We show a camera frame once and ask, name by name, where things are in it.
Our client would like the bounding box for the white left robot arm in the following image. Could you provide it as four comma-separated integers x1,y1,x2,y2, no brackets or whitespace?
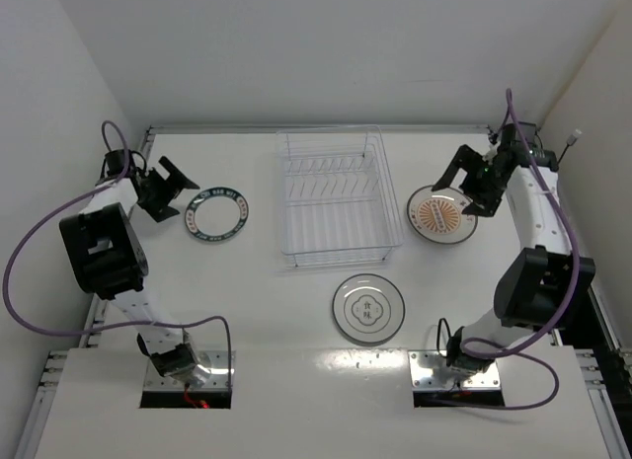
59,150,210,388

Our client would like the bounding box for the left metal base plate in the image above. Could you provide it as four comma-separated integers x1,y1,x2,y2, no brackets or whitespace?
143,350,235,393

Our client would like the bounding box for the orange sunburst plate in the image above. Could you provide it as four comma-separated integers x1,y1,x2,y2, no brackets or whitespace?
406,186,478,245

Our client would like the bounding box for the metal base plate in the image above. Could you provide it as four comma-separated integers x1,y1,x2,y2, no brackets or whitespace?
408,350,502,394
143,350,235,393

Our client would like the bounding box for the clear wire dish rack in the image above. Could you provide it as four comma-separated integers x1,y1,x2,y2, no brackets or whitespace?
276,125,403,268

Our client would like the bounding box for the green rimmed white plate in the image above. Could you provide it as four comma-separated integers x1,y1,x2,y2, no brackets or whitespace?
185,187,250,244

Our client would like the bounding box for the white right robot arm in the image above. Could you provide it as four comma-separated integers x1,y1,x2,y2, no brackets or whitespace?
432,122,595,373

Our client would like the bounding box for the white connector cable on wall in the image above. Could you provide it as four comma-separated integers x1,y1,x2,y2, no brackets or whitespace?
556,127,583,163

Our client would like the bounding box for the black rimmed white plate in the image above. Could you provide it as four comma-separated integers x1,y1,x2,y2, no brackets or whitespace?
332,273,406,346

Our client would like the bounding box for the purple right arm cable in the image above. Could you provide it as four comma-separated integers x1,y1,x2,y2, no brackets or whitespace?
434,87,582,411

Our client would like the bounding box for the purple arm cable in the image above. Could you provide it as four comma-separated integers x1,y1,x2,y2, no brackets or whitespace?
2,119,234,396
434,87,582,411

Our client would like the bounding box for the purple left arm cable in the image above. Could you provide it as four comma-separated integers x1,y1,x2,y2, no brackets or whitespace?
2,119,234,396

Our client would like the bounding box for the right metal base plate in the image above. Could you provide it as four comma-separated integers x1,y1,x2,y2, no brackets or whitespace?
408,350,502,394

